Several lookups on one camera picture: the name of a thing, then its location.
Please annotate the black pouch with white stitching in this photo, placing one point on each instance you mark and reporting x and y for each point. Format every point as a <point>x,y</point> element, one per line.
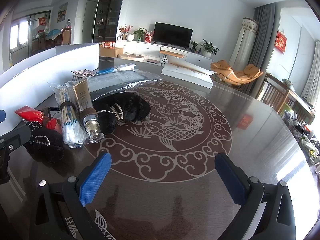
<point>42,151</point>

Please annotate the white sheer curtain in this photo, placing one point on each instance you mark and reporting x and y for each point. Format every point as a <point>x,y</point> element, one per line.
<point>311,75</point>

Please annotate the red gift box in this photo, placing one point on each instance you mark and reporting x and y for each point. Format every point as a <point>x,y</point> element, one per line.
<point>148,37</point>

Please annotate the red wall hanging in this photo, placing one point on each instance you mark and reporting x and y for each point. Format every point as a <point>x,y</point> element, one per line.
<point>280,41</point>

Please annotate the red door sign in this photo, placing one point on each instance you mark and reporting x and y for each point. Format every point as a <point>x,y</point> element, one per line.
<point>42,21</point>

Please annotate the clear cotton swab packet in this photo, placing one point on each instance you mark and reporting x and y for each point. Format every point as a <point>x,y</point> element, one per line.
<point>70,130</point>

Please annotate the round wooden low table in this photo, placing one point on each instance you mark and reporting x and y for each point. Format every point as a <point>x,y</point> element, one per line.
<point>131,56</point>

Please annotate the blue lace cover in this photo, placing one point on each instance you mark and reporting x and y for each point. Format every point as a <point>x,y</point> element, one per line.
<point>53,33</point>

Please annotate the gold metal rings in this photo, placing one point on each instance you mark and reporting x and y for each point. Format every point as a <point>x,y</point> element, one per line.
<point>118,112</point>

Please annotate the red snack box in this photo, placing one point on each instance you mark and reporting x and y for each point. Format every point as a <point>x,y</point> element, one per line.
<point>109,44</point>

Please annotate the white partition board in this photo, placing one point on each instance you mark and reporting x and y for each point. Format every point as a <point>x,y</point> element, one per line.
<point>37,80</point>

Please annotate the gold cosmetic tube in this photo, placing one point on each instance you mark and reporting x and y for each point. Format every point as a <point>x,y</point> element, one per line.
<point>83,95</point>

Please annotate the white round vase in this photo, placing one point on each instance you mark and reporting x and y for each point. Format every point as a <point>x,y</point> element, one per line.
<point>130,37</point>

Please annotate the dark glass display cabinet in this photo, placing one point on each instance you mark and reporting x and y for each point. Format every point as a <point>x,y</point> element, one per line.
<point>108,12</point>

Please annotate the red flowers in vase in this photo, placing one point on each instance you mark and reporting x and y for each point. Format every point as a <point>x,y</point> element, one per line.
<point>124,30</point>

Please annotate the cardboard box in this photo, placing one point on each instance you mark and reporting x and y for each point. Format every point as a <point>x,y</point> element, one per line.
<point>110,52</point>

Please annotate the small potted plant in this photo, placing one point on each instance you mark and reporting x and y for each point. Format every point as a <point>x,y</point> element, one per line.
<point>194,45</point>

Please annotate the wooden dining chair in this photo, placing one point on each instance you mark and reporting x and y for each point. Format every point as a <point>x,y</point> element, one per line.
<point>66,36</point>

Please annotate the eyeglasses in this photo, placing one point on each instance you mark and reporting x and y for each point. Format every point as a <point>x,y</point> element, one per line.
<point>53,110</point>

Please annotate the black plush cloth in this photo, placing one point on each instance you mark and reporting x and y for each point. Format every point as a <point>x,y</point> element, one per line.
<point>132,107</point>

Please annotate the leafy green potted plant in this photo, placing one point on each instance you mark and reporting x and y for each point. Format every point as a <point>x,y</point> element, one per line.
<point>140,33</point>

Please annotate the grey curtain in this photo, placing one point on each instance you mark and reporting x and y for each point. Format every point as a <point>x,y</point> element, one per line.
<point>260,42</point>

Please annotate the clear plastic bottle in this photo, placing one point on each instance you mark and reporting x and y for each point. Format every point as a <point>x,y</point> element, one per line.
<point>69,23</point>

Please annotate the white television cabinet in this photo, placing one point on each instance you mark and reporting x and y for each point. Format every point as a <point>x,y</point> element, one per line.
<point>150,47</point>

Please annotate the large potted green plant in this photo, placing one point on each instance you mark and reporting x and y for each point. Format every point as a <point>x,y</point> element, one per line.
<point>209,47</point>

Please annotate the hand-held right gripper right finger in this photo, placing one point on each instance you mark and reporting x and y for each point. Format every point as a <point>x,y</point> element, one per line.
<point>230,180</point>

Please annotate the pile of mixed clutter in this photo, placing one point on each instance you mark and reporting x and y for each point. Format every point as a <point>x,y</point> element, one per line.
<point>302,135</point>

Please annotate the orange lounge chair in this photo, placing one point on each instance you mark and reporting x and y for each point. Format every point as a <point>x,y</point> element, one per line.
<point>235,73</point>

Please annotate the covered standing air conditioner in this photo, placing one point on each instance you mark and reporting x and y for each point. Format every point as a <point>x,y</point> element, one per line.
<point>243,42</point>

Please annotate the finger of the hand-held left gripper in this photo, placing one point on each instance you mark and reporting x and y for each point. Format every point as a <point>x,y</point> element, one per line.
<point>2,116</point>
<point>17,135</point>

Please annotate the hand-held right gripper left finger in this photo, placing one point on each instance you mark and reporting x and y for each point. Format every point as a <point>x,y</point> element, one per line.
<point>96,177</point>

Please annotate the clear bag with dark item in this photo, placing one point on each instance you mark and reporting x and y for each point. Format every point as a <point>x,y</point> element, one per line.
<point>120,80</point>

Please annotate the red snack packet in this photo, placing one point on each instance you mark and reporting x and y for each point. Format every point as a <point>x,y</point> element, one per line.
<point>30,115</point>

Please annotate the black television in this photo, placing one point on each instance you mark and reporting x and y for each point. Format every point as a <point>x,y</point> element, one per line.
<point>172,33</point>

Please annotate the bench with orange seat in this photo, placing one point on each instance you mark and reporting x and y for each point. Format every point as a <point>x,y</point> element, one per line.
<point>172,53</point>

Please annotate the silver glitter bow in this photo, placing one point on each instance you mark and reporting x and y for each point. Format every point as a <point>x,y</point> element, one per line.
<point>81,73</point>

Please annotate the framed wall painting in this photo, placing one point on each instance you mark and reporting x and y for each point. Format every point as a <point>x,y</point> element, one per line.
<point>62,11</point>

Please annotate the blue flat box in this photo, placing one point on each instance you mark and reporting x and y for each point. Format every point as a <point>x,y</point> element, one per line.
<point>107,70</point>

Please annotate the large white flat box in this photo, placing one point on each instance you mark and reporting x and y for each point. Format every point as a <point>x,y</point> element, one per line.
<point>187,73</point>

